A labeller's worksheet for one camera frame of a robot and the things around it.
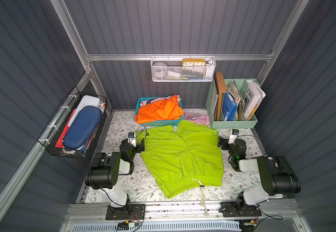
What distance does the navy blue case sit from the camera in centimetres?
64

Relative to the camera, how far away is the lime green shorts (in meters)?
0.84

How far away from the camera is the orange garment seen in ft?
3.31
